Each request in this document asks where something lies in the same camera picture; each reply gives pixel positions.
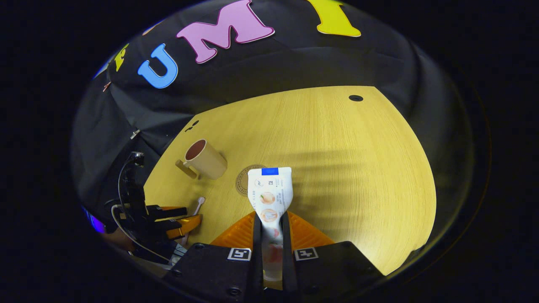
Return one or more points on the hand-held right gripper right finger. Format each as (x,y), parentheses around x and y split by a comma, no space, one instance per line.
(287,252)

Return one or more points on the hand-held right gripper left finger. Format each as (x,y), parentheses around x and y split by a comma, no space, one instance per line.
(257,252)

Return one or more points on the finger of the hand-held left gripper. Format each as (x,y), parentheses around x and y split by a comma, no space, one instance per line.
(185,225)
(168,211)

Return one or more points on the white toothbrush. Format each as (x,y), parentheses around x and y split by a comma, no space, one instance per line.
(198,205)

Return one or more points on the white toothpaste tube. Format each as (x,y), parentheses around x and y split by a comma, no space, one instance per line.
(270,193)

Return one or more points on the round brown coaster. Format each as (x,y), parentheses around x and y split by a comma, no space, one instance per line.
(242,181)

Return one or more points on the small copper cloth clip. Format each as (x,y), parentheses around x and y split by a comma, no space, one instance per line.
(106,86)

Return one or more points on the black backdrop cloth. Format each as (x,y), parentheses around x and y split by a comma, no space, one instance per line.
(273,67)

